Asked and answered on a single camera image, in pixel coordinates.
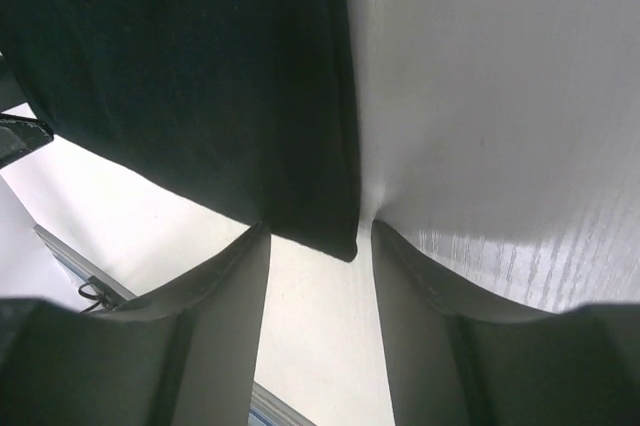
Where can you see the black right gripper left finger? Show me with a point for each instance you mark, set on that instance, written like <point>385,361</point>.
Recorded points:
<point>36,365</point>

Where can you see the black t shirt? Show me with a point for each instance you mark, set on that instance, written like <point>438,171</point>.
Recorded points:
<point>246,107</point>

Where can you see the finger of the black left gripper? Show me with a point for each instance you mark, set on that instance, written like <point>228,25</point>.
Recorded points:
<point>22,136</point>

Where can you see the aluminium mounting rail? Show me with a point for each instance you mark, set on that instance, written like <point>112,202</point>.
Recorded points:
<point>182,354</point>

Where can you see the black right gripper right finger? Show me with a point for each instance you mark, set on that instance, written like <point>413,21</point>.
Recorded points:
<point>457,354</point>

